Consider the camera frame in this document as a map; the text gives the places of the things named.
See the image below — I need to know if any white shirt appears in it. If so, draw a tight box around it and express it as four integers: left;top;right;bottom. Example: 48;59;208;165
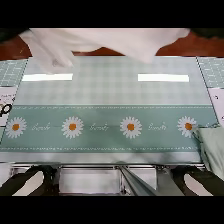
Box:
18;28;191;75

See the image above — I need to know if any pale green garment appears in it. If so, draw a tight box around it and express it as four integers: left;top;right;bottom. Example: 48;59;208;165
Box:
194;125;224;183

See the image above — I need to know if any silver frame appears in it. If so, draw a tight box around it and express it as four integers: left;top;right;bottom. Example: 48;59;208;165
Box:
0;161;224;197

